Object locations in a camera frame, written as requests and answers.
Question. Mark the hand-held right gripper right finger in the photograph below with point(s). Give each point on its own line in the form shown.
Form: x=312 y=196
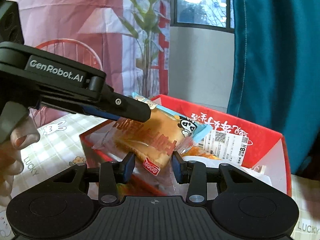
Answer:
x=177 y=167

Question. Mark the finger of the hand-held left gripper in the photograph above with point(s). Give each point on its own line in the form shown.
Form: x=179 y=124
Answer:
x=130 y=107

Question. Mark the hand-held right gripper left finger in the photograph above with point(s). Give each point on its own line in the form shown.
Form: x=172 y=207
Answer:
x=128 y=166

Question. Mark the orange bread snack packet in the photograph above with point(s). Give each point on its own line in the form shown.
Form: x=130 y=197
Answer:
x=155 y=137

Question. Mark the red cardboard box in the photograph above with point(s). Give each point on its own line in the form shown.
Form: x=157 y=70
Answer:
x=262 y=135

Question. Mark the person's left hand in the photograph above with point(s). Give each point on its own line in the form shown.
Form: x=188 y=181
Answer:
x=25 y=137

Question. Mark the checked bunny print tablecloth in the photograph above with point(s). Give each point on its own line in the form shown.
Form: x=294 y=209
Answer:
x=50 y=145

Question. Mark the pink printed backdrop cloth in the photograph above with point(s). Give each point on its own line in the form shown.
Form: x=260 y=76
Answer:
x=75 y=17

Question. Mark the black framed window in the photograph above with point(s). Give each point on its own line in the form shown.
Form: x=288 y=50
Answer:
x=200 y=2

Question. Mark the teal curtain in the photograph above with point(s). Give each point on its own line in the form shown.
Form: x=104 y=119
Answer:
x=275 y=67

